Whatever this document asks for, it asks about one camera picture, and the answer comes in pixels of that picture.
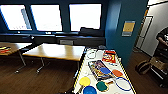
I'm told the blue bowl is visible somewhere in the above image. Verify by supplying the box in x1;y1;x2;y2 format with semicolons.
82;85;98;94

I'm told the white rimmed plate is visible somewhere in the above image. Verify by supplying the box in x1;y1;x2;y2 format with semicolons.
85;50;98;60

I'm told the dark sofa cushion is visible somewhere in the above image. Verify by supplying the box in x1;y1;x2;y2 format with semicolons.
79;27;105;38

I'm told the white vent box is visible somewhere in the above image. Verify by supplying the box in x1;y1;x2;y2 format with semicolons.
59;39;74;46

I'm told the white table with dishes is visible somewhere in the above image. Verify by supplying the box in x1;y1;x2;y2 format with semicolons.
70;48;137;94

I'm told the long wooden table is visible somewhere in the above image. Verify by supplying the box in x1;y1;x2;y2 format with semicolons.
0;41;34;74
22;43;86;74

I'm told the bright room window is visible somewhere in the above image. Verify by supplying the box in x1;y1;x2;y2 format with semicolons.
0;4;33;32
30;3;64;33
68;3;103;33

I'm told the blue round disc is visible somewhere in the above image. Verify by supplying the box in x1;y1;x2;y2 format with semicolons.
99;67;112;75

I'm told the yellow round disc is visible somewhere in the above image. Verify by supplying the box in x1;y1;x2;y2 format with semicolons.
78;76;92;94

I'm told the dark bench sofa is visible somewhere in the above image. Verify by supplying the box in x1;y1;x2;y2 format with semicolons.
0;32;107;48

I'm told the orange round disc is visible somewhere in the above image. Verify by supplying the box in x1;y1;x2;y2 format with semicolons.
111;69;124;78

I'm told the dark green round disc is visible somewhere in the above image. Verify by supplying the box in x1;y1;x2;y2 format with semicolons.
95;81;108;93

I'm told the dark backpack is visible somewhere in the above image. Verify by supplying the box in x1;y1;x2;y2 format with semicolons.
135;59;153;76

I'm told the orange yellow toy pile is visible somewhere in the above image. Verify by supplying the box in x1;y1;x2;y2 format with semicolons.
0;45;13;55

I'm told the person in dark shirt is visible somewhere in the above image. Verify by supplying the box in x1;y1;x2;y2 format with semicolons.
155;26;168;49

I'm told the yellow framed wall notice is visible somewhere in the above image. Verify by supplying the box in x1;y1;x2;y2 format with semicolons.
121;20;136;37

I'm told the glass door white frame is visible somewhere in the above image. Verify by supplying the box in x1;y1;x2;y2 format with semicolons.
134;15;154;51

